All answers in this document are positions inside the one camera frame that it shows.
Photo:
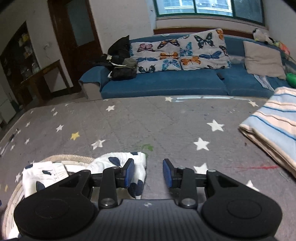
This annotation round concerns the blue sofa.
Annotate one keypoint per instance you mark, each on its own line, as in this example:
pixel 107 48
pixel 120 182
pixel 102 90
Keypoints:
pixel 237 82

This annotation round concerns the pen on table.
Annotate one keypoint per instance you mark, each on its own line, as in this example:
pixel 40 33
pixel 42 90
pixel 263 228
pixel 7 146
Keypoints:
pixel 8 142

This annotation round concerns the beige cushion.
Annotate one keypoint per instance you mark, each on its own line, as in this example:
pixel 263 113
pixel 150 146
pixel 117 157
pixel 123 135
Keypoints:
pixel 263 61

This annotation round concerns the dark display cabinet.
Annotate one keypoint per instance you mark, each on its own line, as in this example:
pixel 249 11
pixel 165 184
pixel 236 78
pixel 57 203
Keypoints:
pixel 17 60

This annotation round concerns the round induction cooktop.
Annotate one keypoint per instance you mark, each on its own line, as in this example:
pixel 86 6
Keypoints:
pixel 72 164

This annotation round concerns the green framed window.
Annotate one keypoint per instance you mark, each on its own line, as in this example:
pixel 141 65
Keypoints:
pixel 245 10

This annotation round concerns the green round toy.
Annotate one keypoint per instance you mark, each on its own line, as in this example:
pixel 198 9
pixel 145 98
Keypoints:
pixel 291 79

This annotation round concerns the dark wooden side table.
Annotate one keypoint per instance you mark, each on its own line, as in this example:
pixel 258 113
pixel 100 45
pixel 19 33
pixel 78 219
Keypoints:
pixel 38 84

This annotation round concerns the pink plush toy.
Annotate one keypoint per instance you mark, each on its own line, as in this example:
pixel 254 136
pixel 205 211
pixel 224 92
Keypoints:
pixel 285 49

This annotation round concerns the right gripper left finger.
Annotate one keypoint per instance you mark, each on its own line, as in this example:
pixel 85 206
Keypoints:
pixel 110 180

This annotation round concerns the folded striped blanket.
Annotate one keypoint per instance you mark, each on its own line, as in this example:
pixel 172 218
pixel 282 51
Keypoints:
pixel 272 128

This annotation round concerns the white black plush toy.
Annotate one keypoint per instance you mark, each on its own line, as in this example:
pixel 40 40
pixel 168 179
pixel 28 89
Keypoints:
pixel 260 36

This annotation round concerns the dark wooden door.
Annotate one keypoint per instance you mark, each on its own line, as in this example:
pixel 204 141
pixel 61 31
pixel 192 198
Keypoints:
pixel 76 35

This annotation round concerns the large butterfly pillow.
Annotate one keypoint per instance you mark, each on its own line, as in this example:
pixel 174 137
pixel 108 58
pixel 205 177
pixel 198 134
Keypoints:
pixel 204 50

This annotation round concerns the small butterfly pillow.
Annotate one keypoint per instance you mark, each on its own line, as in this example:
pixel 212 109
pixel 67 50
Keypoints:
pixel 158 56

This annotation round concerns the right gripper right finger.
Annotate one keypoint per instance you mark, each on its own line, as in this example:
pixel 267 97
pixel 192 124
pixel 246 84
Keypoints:
pixel 183 179

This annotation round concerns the black bag pile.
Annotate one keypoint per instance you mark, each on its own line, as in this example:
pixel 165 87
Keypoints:
pixel 119 61

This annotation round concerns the black remote control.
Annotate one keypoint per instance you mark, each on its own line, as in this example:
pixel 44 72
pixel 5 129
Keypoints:
pixel 220 76

